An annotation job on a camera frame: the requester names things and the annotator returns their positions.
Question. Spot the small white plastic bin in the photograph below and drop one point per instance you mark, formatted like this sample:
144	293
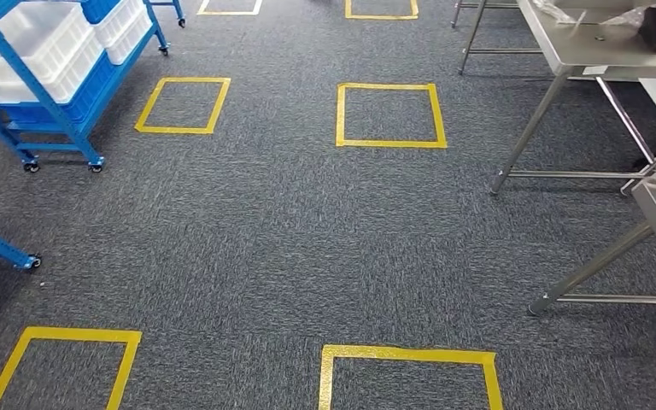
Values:
133	48
121	25

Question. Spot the blue wheeled shelf cart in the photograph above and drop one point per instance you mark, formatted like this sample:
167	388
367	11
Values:
176	11
33	86

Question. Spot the large blue plastic bin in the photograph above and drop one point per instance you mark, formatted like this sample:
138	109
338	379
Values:
87	99

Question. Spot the clear plastic wrap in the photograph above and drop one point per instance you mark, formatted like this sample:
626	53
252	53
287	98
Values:
554	10

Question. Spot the large white plastic bin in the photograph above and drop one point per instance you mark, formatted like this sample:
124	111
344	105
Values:
33	31
79	73

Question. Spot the stainless steel table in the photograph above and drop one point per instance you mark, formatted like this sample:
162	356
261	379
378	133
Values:
588	48

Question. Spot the small blue plastic bin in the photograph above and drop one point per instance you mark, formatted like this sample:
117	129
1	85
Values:
101	8

